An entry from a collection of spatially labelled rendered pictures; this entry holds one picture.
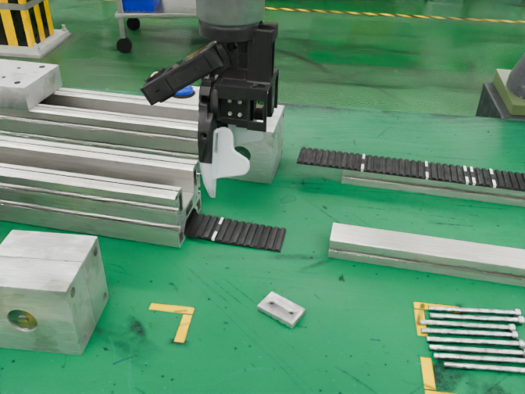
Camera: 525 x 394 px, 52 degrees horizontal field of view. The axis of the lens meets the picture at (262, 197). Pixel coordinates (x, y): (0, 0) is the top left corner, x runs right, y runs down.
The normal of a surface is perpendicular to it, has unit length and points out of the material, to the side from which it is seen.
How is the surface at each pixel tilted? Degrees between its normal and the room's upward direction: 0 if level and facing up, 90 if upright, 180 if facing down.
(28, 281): 0
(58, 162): 90
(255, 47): 90
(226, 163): 73
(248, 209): 0
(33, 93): 90
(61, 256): 0
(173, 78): 89
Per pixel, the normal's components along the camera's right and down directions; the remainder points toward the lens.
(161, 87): -0.18, 0.53
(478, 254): 0.02, -0.83
